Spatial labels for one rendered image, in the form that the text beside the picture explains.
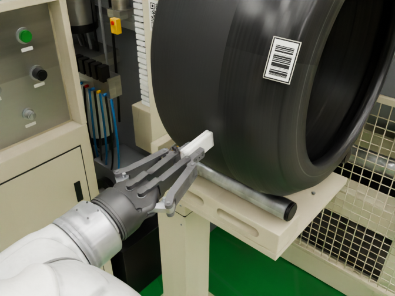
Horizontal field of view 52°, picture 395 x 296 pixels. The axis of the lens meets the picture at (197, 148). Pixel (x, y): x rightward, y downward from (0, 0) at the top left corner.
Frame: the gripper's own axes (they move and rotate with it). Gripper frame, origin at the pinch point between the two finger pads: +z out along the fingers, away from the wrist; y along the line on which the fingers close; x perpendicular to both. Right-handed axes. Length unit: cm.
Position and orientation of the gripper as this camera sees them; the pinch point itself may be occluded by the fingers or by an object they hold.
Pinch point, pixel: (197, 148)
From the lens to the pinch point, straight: 68.8
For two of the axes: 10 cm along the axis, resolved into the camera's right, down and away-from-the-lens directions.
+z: 6.5, -5.3, 5.5
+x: 0.9, 7.7, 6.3
